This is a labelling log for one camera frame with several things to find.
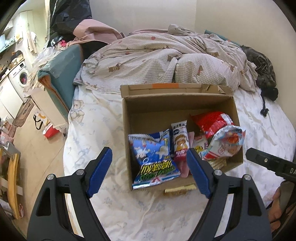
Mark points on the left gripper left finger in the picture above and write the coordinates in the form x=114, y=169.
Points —
x=50, y=219

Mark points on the checkered bear pattern duvet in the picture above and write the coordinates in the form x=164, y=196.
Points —
x=176, y=55

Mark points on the pink 35 snack pack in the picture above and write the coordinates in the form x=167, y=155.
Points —
x=182, y=165

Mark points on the blue popcorn snack bag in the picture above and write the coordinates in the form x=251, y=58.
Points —
x=153, y=155

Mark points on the person's right hand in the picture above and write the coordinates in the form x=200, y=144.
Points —
x=275, y=212

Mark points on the black plastic bag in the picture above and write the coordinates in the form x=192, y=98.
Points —
x=65, y=15

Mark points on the dark camouflage garment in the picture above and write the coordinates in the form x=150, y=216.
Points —
x=266, y=79

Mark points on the white red snack bag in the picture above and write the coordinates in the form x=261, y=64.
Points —
x=200, y=145

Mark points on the white washing machine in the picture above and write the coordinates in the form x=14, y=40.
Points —
x=19, y=76

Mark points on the white bread snack packet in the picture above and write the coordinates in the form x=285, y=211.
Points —
x=180, y=140

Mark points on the wooden chair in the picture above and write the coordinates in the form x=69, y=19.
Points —
x=10, y=187

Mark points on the pink folded blanket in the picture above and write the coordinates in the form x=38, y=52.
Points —
x=90, y=30

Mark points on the brown cardboard box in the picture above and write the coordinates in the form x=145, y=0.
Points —
x=150, y=108

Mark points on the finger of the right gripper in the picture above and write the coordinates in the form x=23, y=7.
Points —
x=279, y=166

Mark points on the colorful noodle snack bag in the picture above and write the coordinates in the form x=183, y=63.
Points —
x=225, y=143

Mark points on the red white shopping bag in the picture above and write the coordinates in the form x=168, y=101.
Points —
x=43, y=124

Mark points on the teal headboard cushion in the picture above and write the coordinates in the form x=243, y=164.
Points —
x=57, y=77

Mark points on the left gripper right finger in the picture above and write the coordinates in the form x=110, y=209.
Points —
x=248, y=219

